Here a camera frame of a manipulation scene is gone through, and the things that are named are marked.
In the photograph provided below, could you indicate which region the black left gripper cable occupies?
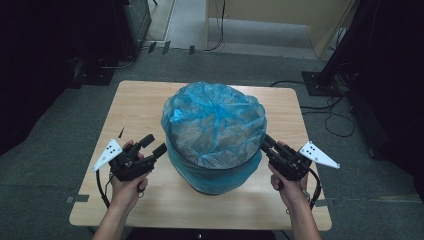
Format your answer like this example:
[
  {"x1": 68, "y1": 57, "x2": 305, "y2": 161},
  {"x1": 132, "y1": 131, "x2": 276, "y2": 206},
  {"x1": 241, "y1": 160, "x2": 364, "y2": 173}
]
[{"x1": 95, "y1": 169, "x2": 116, "y2": 210}]

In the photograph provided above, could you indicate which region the black mesh wastebasket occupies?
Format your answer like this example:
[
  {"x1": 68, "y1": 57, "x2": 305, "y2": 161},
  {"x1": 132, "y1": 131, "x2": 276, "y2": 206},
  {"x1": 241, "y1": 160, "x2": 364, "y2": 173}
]
[{"x1": 165, "y1": 133, "x2": 263, "y2": 196}]

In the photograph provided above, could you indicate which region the person's left hand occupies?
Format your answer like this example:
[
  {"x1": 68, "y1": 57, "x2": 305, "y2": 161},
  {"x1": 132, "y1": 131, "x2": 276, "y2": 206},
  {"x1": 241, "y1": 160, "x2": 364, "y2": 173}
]
[{"x1": 109, "y1": 173, "x2": 150, "y2": 210}]

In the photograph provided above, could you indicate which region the black cabinet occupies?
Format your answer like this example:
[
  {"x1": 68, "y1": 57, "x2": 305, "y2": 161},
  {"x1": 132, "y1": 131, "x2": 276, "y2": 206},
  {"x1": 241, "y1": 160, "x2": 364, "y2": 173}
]
[{"x1": 113, "y1": 0, "x2": 153, "y2": 58}]

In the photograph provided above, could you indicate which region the blue plastic garbage bag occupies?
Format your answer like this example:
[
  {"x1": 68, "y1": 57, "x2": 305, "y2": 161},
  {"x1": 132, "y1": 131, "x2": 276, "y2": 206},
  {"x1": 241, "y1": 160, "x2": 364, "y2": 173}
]
[{"x1": 160, "y1": 81, "x2": 268, "y2": 196}]

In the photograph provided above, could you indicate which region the black curtain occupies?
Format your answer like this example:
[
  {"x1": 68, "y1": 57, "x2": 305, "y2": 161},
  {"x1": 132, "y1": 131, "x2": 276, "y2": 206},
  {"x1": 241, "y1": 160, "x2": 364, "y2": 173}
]
[
  {"x1": 0, "y1": 0, "x2": 125, "y2": 158},
  {"x1": 319, "y1": 0, "x2": 424, "y2": 196}
]

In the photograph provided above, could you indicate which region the black looped floor cable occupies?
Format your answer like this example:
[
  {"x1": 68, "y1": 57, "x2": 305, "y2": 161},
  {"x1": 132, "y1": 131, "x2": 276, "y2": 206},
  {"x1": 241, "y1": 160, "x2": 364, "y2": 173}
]
[{"x1": 299, "y1": 93, "x2": 356, "y2": 139}]

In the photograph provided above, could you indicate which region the grey floor tape strip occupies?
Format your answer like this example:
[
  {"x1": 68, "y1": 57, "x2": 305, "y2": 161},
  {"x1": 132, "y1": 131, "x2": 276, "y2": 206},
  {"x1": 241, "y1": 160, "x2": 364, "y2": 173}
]
[
  {"x1": 314, "y1": 198, "x2": 336, "y2": 208},
  {"x1": 65, "y1": 194, "x2": 91, "y2": 205}
]

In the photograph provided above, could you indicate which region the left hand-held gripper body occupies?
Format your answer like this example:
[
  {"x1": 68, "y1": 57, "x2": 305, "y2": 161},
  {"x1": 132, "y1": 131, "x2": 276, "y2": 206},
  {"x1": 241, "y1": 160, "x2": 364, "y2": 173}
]
[{"x1": 92, "y1": 138, "x2": 157, "y2": 183}]

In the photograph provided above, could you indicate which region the black hanging cable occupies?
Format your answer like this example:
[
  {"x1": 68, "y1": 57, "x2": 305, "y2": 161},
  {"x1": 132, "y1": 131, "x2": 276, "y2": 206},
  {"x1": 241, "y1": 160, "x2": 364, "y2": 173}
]
[{"x1": 203, "y1": 0, "x2": 226, "y2": 53}]

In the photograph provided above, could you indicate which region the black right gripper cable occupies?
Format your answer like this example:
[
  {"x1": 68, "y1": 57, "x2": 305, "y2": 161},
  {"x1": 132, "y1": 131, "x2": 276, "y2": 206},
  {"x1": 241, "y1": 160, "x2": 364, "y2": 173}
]
[{"x1": 301, "y1": 167, "x2": 323, "y2": 211}]

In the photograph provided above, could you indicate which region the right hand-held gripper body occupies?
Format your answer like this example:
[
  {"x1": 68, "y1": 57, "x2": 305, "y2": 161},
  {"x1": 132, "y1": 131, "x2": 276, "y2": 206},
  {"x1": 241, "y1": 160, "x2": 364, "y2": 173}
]
[{"x1": 270, "y1": 140, "x2": 341, "y2": 183}]

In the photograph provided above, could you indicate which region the person's right hand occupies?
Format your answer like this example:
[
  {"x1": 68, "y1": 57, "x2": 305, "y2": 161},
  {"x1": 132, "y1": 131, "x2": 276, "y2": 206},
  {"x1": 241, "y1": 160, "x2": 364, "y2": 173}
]
[{"x1": 269, "y1": 164, "x2": 309, "y2": 208}]

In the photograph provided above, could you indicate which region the black flat stand base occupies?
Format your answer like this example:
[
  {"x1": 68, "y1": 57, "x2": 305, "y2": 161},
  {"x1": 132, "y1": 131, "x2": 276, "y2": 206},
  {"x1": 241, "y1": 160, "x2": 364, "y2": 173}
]
[
  {"x1": 68, "y1": 58, "x2": 116, "y2": 90},
  {"x1": 301, "y1": 69, "x2": 351, "y2": 98}
]

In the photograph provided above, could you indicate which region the light wooden partition desk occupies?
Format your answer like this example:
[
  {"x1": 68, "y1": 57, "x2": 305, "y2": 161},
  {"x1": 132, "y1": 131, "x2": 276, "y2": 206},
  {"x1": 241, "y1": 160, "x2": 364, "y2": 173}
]
[{"x1": 204, "y1": 0, "x2": 360, "y2": 60}]

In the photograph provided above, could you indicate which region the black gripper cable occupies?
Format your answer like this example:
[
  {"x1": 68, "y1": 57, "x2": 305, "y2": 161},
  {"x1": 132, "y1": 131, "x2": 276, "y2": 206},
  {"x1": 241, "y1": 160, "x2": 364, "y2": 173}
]
[
  {"x1": 301, "y1": 167, "x2": 323, "y2": 211},
  {"x1": 95, "y1": 169, "x2": 116, "y2": 210}
]

